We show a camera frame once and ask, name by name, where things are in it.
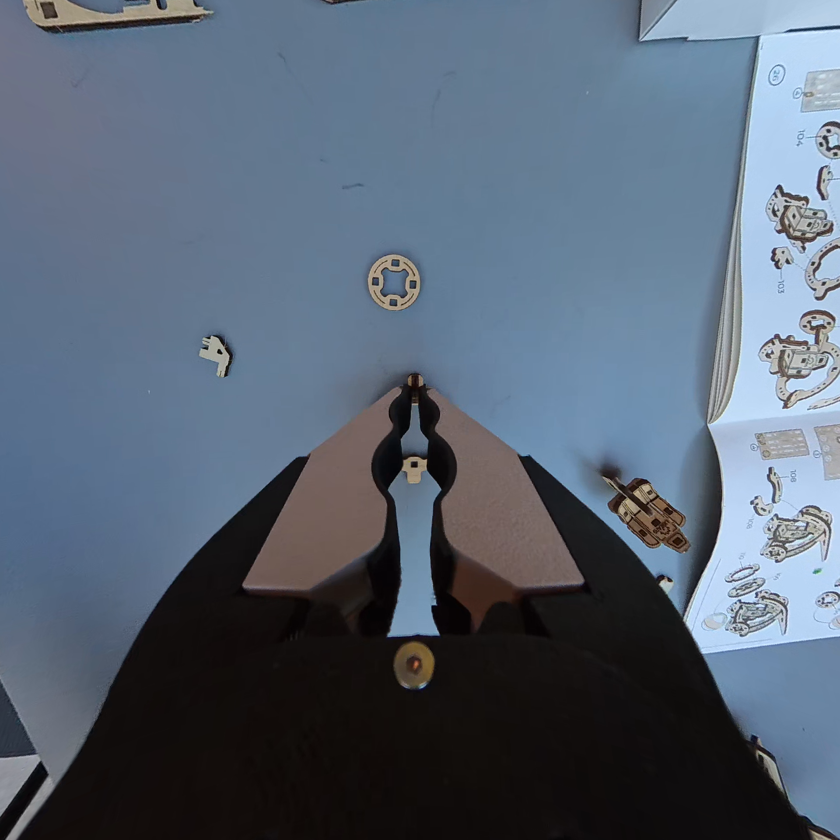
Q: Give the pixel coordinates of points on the small boxy wooden subassembly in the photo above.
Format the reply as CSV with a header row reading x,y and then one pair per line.
x,y
646,515

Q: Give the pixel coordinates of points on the round wooden disc part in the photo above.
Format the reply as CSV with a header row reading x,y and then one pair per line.
x,y
377,269

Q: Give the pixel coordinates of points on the shallow cardboard tray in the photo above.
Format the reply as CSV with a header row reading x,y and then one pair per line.
x,y
722,16

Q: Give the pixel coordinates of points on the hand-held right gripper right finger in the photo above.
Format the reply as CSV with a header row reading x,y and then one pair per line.
x,y
512,525

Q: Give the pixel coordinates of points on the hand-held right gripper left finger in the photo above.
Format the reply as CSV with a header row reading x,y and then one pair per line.
x,y
321,525

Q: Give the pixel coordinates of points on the open assembly instruction booklet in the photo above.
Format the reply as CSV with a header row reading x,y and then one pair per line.
x,y
774,328

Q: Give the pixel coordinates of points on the wooden horseshoe shaped part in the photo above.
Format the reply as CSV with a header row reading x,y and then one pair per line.
x,y
413,469

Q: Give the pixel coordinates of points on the small angled wooden part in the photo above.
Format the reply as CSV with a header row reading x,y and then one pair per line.
x,y
220,361

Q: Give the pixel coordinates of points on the wooden gear subassembly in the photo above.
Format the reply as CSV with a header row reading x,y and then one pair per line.
x,y
769,768
823,832

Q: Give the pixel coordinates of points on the plywood sheet fragment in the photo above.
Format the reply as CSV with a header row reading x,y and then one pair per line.
x,y
164,13

